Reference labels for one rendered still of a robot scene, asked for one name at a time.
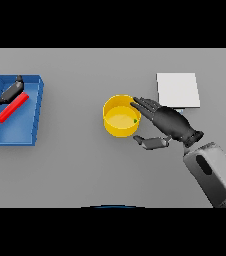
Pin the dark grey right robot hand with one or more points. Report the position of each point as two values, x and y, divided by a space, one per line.
168 120

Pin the red beaker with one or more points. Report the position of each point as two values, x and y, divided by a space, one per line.
12 107

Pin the yellow bowl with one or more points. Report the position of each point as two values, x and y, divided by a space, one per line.
120 116

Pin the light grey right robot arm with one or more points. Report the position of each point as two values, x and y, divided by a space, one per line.
215 173

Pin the pale square scale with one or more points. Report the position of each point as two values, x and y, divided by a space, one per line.
178 90

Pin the green nut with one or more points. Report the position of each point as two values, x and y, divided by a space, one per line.
135 121

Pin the blue tray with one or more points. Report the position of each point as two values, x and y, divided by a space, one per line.
21 116

